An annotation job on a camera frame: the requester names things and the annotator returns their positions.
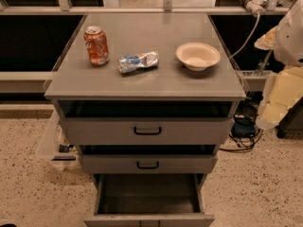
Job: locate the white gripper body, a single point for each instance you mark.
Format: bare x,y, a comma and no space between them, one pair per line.
290,42

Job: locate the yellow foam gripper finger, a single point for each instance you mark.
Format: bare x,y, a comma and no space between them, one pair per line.
281,92
267,40

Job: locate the crushed blue silver redbull can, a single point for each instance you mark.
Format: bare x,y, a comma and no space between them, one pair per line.
129,63

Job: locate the grey drawer cabinet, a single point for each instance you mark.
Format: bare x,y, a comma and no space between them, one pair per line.
133,33

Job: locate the orange soda can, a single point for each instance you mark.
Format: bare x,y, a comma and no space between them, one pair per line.
96,44

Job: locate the bottom grey drawer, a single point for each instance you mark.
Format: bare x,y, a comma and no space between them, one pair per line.
149,200

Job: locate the grey drawer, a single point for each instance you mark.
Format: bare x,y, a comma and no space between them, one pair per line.
149,159
91,122
149,200

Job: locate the middle grey drawer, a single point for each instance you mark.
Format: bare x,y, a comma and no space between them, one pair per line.
149,159

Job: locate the top grey drawer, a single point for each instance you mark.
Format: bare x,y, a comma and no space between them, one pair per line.
91,122

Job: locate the metal support rod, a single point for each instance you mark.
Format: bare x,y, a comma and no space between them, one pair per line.
263,63

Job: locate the dark cabinet at right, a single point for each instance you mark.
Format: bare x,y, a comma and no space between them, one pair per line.
293,120

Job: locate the white power strip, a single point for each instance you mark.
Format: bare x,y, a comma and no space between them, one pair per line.
253,6

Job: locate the blue box on floor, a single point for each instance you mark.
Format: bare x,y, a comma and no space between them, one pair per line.
243,128

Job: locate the white paper bowl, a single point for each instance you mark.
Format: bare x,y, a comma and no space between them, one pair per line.
198,56

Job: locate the clear plastic storage bin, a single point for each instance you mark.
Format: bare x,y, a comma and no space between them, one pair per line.
54,148

